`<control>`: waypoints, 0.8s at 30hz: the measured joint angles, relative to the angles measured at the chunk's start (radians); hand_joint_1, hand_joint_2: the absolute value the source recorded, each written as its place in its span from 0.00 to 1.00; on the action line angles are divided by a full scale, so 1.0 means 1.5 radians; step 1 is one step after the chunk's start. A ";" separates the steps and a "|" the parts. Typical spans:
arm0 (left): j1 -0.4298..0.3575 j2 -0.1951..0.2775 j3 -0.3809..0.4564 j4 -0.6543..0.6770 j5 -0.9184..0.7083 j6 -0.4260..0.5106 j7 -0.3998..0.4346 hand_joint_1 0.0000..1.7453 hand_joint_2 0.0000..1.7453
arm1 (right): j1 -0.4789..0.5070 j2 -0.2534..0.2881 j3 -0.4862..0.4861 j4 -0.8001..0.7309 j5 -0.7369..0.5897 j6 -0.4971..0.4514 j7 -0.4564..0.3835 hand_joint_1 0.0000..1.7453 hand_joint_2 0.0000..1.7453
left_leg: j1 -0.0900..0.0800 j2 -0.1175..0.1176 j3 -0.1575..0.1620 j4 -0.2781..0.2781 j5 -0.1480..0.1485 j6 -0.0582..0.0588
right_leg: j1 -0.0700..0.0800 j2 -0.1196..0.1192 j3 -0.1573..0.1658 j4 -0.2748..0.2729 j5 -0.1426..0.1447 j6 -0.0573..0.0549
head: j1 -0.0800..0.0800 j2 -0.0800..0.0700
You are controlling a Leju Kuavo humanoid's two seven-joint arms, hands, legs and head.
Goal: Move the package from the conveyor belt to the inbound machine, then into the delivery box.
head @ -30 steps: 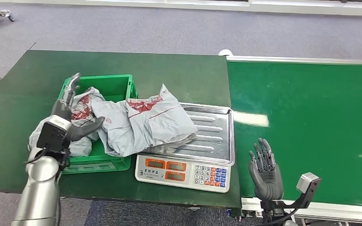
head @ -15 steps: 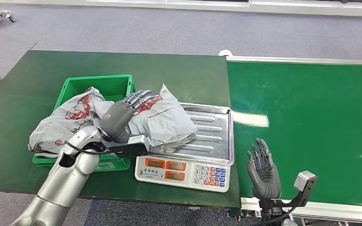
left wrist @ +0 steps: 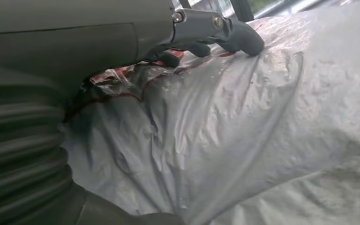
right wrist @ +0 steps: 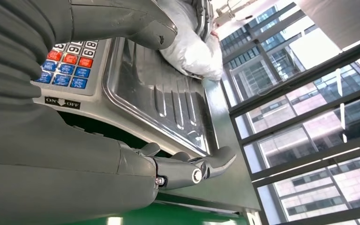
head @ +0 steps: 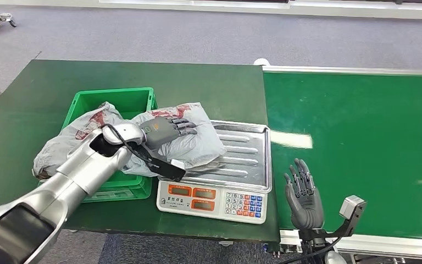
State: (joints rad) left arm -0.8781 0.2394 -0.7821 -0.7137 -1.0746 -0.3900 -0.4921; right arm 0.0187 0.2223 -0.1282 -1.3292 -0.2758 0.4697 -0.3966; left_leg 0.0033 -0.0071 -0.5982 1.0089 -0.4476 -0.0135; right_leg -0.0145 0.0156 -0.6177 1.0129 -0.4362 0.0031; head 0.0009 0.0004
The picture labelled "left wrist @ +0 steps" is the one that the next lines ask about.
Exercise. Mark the grey plastic mailer package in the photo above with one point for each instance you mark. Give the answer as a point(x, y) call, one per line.
point(214, 124)

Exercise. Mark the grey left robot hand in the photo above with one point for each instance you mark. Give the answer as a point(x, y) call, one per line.
point(59, 37)

